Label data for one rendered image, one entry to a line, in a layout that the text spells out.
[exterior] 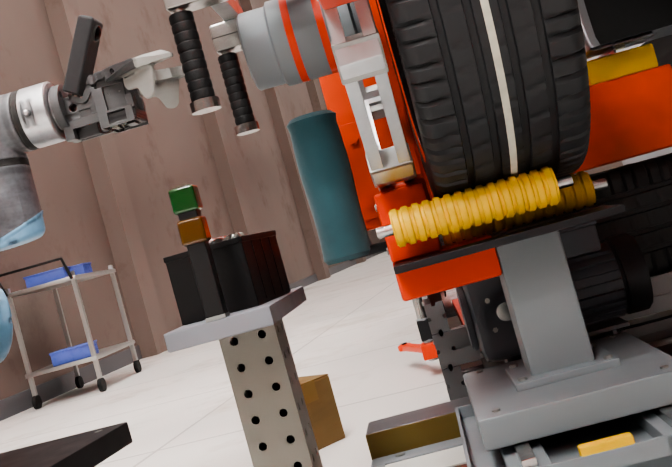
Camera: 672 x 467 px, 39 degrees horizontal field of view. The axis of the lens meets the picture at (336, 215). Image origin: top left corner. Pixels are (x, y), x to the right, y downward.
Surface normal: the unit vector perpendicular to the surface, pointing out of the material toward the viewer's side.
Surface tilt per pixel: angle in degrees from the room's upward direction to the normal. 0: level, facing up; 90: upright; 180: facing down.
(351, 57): 90
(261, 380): 90
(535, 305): 90
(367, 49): 90
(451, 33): 111
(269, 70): 139
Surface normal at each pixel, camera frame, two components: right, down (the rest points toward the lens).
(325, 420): 0.63, -0.20
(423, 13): -0.01, 0.25
